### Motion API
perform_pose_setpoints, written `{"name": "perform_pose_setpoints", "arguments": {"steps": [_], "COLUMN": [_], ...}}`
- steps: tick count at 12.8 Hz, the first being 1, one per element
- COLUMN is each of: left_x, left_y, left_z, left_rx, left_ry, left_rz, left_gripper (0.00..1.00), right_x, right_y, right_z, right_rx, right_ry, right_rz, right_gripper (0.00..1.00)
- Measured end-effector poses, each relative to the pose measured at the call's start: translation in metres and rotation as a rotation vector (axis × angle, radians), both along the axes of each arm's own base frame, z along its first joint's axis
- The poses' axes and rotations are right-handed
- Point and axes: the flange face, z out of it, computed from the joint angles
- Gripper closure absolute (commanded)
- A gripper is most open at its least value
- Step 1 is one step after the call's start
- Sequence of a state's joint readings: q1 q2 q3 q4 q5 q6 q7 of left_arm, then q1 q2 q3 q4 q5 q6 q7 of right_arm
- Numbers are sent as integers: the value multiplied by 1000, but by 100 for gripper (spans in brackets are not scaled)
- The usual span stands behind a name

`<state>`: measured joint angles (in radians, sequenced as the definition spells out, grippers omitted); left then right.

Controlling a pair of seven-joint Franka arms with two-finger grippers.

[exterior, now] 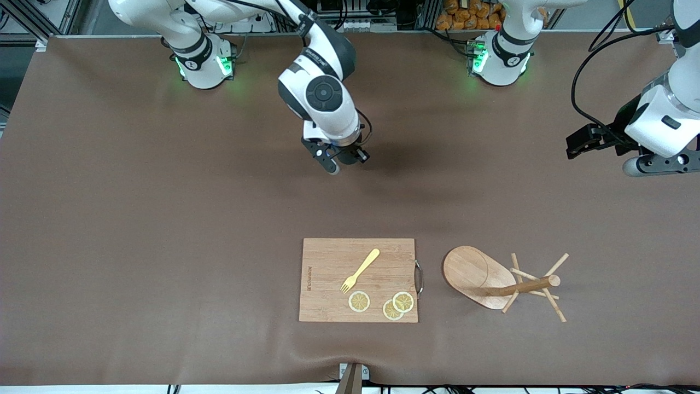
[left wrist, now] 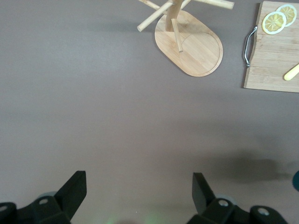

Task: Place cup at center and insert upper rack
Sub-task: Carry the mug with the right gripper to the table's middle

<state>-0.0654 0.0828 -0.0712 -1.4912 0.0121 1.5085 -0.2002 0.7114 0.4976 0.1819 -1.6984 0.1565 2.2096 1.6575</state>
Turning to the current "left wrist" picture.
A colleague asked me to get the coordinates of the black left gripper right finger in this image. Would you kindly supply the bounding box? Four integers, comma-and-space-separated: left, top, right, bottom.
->
189, 172, 290, 224

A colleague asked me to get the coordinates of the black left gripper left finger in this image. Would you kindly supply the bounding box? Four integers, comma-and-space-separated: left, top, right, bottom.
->
0, 170, 87, 224

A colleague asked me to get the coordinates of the dark green ribbed mug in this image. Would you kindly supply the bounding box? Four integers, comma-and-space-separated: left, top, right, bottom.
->
292, 170, 299, 190

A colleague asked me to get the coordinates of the wooden mug tree rack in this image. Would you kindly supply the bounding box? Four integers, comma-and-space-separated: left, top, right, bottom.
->
137, 0, 235, 77

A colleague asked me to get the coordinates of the brown table mat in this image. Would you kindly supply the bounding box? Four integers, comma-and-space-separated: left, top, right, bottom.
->
0, 0, 299, 224

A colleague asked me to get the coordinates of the yellow plastic fork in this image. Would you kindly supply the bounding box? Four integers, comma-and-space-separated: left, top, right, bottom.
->
284, 62, 299, 81

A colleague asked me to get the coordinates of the bamboo cutting board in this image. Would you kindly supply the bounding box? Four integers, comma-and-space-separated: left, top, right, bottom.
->
243, 0, 299, 93

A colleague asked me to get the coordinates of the lemon slice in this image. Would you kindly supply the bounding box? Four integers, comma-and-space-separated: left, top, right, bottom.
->
276, 4, 297, 28
262, 11, 287, 35

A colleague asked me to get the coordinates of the metal cutting board handle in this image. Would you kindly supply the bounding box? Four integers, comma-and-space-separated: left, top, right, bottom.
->
242, 26, 258, 69

